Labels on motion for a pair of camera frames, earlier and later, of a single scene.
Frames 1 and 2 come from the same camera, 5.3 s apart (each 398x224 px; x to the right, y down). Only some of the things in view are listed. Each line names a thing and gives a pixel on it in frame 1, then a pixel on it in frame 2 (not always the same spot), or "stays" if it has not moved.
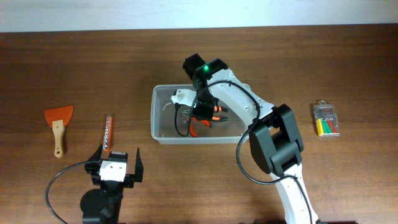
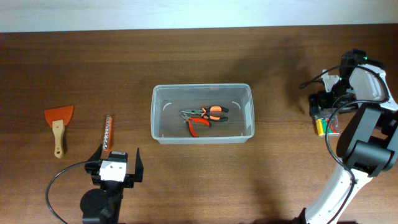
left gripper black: [92, 167] stays
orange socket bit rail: [107, 138] stays
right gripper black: [204, 114] to [323, 103]
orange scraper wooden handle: [57, 117] stays
